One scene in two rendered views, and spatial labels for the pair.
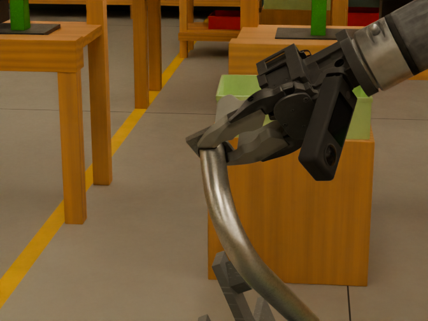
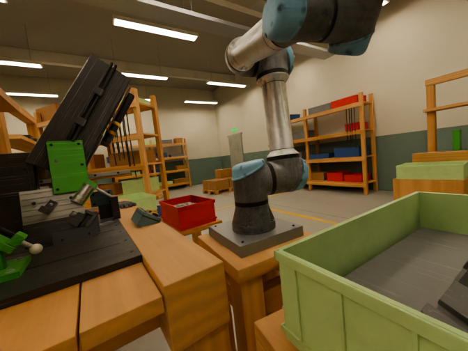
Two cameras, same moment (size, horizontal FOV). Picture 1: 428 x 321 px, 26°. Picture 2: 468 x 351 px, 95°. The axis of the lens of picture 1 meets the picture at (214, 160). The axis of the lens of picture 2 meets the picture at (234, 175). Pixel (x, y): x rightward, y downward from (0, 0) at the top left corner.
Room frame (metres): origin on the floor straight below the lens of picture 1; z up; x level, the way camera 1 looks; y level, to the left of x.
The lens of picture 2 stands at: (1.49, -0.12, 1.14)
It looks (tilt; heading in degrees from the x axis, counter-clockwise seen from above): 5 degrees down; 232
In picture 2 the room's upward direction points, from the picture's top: 6 degrees counter-clockwise
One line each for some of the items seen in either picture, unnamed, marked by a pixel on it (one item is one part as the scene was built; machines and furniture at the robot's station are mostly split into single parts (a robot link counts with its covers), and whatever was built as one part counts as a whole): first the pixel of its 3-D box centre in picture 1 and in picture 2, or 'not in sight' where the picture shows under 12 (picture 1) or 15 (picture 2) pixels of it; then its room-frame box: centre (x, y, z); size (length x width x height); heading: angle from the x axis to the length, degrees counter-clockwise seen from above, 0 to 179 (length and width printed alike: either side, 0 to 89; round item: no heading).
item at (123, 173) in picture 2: not in sight; (83, 177); (1.43, -1.37, 1.11); 0.39 x 0.16 x 0.03; 176
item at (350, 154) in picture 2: not in sight; (312, 150); (-3.96, -3.48, 1.10); 3.01 x 0.55 x 2.20; 84
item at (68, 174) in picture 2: not in sight; (69, 166); (1.47, -1.22, 1.17); 0.13 x 0.12 x 0.20; 86
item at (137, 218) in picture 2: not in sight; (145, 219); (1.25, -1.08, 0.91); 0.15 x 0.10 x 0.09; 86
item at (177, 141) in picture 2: not in sight; (151, 166); (-1.37, -9.41, 1.12); 3.16 x 0.54 x 2.24; 174
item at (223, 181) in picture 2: not in sight; (222, 180); (-2.71, -6.22, 0.37); 1.20 x 0.80 x 0.74; 2
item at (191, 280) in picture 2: not in sight; (136, 230); (1.25, -1.28, 0.82); 1.50 x 0.14 x 0.15; 86
